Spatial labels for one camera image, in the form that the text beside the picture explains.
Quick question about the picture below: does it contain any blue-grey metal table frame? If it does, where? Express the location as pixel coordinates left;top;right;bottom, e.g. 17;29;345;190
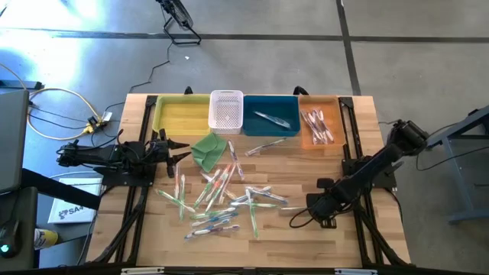
431;105;489;225

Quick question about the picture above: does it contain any yellow white wrapped toothbrush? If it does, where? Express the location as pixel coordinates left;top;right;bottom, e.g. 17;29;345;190
199;171;238;201

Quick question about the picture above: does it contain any orange plastic bin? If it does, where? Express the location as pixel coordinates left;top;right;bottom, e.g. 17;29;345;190
297;95;347;150

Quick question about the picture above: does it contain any black computer mouse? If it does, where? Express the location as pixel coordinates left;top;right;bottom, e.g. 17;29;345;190
0;219;23;259

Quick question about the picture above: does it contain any orange white toothbrush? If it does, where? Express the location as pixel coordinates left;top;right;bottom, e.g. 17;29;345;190
205;163;233;202
173;164;181;199

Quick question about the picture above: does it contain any yellow can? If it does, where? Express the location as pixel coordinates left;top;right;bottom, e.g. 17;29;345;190
33;228;60;251

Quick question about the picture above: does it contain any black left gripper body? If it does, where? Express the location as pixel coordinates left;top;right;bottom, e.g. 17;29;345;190
151;128;175;179

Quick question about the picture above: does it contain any white printed box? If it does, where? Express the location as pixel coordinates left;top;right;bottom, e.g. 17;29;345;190
47;177;104;225

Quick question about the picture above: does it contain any dark desk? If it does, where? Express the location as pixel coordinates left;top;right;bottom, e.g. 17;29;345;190
0;186;40;273

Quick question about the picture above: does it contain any black flat bar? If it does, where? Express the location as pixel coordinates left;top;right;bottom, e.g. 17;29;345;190
0;79;44;91

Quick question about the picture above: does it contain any yellow floor cable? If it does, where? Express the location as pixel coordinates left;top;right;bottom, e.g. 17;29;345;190
0;63;105;141

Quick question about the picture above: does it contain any yellow plastic bin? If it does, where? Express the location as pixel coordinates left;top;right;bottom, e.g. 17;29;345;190
151;94;212;137

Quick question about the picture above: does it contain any black floor fan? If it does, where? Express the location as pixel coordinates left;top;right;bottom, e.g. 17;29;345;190
154;0;202;46

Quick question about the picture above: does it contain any green packaged toothbrush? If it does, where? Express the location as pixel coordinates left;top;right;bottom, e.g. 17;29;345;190
218;163;238;205

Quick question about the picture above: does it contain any blue plastic bin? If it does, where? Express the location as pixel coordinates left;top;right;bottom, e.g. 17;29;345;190
242;95;302;138

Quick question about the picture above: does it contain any white rail bracket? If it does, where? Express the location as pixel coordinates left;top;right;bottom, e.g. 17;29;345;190
121;267;165;275
335;268;378;275

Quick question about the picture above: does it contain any black yellow power plug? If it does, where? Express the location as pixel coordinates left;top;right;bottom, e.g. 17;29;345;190
83;115;112;134

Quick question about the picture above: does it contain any white perforated basket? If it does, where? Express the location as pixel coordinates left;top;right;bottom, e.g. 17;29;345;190
208;89;245;135

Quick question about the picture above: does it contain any black floor cable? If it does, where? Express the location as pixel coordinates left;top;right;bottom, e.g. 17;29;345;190
415;144;489;172
27;103;92;131
102;40;173;115

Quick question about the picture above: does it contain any black table edge rail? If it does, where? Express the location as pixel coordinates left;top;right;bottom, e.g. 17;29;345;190
0;263;489;275

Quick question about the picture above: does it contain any purple white toothbrush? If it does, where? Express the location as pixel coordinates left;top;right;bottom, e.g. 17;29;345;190
184;224;241;241
315;109;335;143
244;137;288;157
307;109;329;145
227;140;245;181
300;109;320;145

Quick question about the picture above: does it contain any green cloth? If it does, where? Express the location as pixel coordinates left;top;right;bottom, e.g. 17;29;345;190
189;132;228;173

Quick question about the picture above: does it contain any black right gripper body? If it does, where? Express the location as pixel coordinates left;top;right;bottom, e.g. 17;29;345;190
313;177;347;229

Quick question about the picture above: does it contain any black diagonal beam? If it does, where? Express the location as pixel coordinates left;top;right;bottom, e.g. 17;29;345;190
21;167;102;211

